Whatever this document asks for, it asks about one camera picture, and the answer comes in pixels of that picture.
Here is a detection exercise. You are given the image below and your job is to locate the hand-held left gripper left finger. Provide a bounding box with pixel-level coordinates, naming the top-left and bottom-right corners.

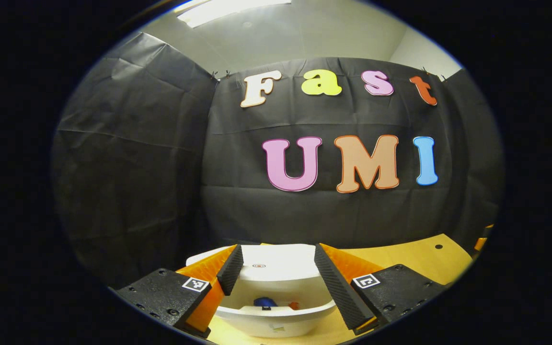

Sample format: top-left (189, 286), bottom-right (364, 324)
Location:
top-left (115, 244), bottom-right (244, 338)

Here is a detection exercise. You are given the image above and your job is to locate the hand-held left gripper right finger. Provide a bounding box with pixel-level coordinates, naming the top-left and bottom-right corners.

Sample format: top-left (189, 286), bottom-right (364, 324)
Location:
top-left (314, 243), bottom-right (447, 336)

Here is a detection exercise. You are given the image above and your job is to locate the black backdrop cloth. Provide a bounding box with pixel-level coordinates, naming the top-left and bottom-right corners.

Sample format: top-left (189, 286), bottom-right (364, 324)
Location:
top-left (51, 31), bottom-right (506, 288)

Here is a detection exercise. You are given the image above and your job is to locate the ceiling light panel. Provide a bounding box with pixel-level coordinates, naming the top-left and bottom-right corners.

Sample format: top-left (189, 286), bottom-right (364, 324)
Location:
top-left (175, 0), bottom-right (292, 28)

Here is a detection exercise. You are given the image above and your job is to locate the wooden desktop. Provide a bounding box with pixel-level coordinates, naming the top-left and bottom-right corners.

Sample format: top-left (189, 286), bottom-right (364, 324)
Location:
top-left (207, 233), bottom-right (473, 345)

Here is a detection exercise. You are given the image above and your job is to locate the white desktop garbage bin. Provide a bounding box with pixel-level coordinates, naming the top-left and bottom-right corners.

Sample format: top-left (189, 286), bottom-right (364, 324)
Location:
top-left (186, 243), bottom-right (338, 338)

